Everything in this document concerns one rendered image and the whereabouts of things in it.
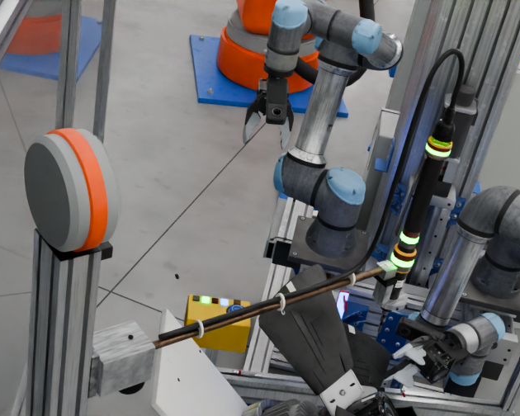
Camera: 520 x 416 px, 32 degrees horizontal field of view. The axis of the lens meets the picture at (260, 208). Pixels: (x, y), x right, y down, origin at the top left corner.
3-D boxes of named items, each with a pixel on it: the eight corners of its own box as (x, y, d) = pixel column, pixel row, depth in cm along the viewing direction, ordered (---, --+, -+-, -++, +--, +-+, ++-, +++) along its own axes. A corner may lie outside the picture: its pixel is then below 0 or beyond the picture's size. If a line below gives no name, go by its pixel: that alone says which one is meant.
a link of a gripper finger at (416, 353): (414, 363, 200) (437, 358, 207) (396, 344, 204) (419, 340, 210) (407, 373, 202) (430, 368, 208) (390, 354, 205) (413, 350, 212)
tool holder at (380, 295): (380, 317, 177) (394, 278, 172) (357, 295, 181) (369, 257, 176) (413, 305, 182) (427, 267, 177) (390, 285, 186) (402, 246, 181)
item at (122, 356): (92, 404, 139) (96, 363, 134) (71, 374, 143) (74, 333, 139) (150, 383, 145) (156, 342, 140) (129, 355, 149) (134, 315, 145)
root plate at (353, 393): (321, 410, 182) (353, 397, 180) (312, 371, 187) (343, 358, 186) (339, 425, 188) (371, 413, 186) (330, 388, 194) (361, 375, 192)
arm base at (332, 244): (308, 223, 276) (314, 196, 270) (356, 234, 275) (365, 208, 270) (302, 251, 263) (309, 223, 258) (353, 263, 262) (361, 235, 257)
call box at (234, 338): (181, 350, 230) (186, 318, 225) (183, 323, 239) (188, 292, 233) (243, 357, 232) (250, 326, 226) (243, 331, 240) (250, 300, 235)
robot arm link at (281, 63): (300, 58, 206) (264, 52, 205) (295, 76, 209) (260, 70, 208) (298, 44, 212) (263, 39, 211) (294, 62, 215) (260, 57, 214)
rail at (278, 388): (182, 395, 243) (186, 374, 239) (182, 385, 247) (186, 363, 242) (506, 433, 253) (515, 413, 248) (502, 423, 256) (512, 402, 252)
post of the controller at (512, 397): (502, 410, 248) (526, 357, 238) (499, 402, 251) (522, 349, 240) (512, 412, 249) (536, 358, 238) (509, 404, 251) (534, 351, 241)
